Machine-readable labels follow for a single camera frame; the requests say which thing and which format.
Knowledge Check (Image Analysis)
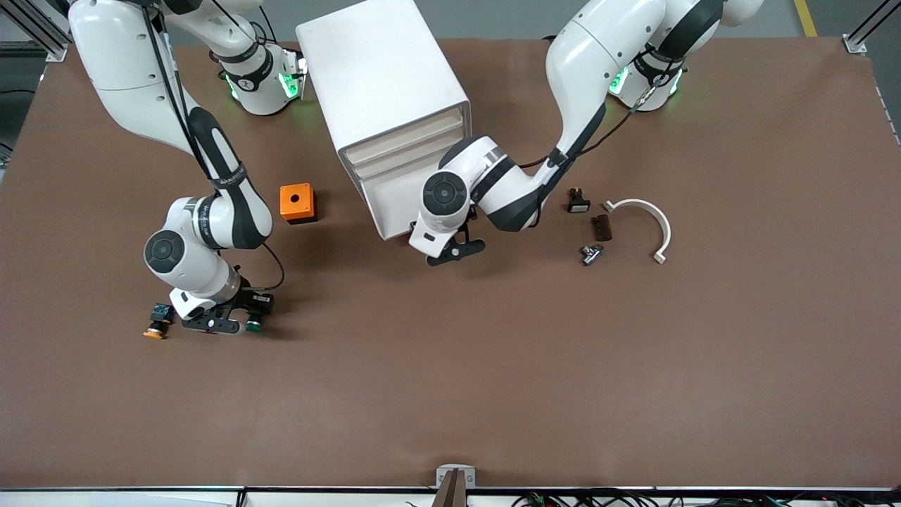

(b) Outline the white drawer cabinet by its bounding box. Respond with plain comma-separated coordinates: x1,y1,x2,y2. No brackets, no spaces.
296,0,474,212

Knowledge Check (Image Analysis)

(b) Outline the grey camera stand bracket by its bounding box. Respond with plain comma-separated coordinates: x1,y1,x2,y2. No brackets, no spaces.
431,465,477,507

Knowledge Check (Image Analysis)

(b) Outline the aluminium frame profile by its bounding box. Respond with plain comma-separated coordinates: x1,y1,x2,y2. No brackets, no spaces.
845,0,901,54
0,0,71,63

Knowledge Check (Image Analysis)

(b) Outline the black cable bundle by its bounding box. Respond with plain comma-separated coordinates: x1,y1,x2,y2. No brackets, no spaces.
405,489,901,507

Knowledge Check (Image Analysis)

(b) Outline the brown table mat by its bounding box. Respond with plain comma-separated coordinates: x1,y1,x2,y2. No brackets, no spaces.
0,37,901,490

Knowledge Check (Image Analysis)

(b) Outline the green push button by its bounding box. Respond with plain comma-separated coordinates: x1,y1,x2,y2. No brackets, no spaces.
244,296,275,333

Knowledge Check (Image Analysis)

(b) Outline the orange button enclosure box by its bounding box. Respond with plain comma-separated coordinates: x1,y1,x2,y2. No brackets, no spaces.
279,183,318,225

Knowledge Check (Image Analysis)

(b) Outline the white curved plastic bracket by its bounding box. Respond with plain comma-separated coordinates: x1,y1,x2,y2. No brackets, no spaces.
603,199,672,265

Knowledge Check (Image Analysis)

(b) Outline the yellow push button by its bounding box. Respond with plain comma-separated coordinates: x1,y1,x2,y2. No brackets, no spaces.
143,303,175,340

